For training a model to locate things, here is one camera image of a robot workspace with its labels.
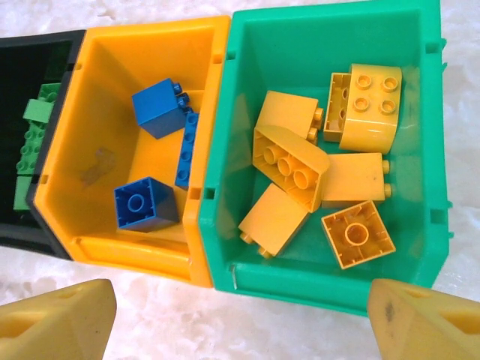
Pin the blue long lego brick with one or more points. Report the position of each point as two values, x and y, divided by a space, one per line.
187 150

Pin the green plastic bin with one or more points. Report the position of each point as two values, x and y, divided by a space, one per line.
300 48

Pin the orange plastic bin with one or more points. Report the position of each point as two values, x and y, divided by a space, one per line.
112 93

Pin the green square lego brick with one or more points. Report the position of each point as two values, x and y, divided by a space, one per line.
37 110

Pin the yellow square lego brick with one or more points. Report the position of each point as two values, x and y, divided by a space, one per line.
352 180
358 234
285 110
272 221

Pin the yellow small curved lego brick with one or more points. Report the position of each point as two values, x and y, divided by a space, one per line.
369 127

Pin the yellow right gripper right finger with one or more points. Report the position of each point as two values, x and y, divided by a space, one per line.
423 330

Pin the green long lego brick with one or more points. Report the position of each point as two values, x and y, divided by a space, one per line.
32 150
50 92
22 193

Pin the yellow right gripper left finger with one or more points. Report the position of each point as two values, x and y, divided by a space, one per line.
56 326

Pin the yellow long half-round lego brick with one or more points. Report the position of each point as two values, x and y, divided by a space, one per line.
288 168

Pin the blue square lego brick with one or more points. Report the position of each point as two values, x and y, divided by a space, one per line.
161 108
146 204

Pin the black plastic bin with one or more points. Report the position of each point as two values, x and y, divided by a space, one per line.
30 234

